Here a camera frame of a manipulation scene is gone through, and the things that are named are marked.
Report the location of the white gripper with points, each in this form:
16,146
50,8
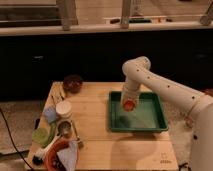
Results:
130,91

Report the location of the red orange apple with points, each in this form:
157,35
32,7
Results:
129,105

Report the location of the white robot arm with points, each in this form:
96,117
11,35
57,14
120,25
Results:
197,104

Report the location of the green plastic tray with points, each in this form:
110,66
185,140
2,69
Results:
148,116

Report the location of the dark red bowl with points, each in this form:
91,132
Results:
72,83

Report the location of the wooden utensil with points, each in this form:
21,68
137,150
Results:
57,93

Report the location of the metal spoon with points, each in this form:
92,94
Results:
78,138

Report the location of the small metal cup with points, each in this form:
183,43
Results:
64,129

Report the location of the white cloth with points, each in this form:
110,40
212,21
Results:
68,156

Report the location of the green plastic cup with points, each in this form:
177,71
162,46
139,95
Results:
40,135

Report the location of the orange bowl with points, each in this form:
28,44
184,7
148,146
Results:
52,161

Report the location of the white handled brush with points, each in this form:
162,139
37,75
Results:
39,156

